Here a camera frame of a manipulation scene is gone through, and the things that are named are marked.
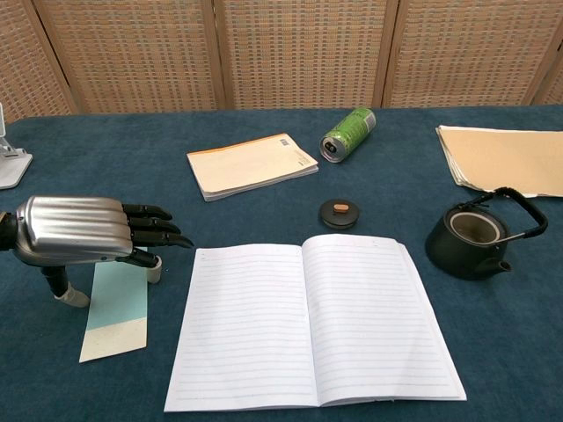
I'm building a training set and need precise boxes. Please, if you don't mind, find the silver and black left hand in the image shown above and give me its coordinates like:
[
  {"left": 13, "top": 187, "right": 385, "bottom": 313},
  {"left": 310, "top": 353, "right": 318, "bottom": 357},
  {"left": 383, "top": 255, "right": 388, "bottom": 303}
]
[{"left": 0, "top": 195, "right": 195, "bottom": 308}]

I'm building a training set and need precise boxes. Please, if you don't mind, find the cream and teal paper bookmark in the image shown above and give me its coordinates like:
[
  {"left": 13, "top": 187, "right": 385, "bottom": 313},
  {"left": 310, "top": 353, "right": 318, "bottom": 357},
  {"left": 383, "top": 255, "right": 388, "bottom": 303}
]
[{"left": 78, "top": 246, "right": 150, "bottom": 364}]

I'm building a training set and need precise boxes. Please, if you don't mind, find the open lined notebook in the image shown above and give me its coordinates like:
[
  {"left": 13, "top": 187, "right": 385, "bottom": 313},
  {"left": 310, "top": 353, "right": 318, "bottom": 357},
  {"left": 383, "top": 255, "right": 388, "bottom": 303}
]
[{"left": 164, "top": 233, "right": 468, "bottom": 413}]

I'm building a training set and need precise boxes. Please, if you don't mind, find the dark blue table cloth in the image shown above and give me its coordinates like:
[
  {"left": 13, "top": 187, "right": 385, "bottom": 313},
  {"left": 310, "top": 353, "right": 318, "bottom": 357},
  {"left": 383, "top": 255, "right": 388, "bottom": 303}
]
[{"left": 0, "top": 104, "right": 563, "bottom": 422}]

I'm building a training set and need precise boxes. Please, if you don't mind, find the white stand base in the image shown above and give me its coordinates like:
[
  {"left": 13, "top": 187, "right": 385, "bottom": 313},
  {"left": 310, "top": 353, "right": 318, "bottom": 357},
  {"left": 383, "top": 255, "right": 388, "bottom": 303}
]
[{"left": 0, "top": 103, "right": 34, "bottom": 191}]

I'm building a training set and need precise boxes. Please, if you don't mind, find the closed cream notebook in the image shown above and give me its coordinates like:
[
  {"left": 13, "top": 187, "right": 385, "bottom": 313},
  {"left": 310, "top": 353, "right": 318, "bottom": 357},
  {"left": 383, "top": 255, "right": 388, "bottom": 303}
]
[{"left": 186, "top": 133, "right": 320, "bottom": 203}]

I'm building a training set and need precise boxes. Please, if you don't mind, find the black teapot lid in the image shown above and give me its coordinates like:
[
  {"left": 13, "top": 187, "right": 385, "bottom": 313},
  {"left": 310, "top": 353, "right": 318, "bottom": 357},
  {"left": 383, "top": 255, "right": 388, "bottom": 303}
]
[{"left": 318, "top": 198, "right": 363, "bottom": 230}]

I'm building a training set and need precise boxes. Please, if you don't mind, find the woven folding screen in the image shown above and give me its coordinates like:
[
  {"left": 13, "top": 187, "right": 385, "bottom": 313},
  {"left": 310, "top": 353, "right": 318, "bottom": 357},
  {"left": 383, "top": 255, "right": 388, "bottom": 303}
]
[{"left": 0, "top": 0, "right": 563, "bottom": 124}]

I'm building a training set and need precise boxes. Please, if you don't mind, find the green drink can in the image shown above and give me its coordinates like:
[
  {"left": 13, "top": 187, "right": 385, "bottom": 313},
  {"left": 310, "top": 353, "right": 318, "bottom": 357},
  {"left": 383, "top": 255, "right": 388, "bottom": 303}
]
[{"left": 319, "top": 106, "right": 377, "bottom": 164}]

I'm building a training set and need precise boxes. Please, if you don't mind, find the black cast iron teapot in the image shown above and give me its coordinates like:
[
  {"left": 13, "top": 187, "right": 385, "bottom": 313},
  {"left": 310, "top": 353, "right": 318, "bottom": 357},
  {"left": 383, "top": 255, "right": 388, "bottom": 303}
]
[{"left": 424, "top": 186, "right": 550, "bottom": 280}]

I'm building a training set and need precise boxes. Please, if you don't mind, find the stack of manila folders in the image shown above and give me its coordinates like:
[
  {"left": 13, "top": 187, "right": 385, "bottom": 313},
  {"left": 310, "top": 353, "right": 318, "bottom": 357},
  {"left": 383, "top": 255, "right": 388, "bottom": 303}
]
[{"left": 435, "top": 125, "right": 563, "bottom": 199}]

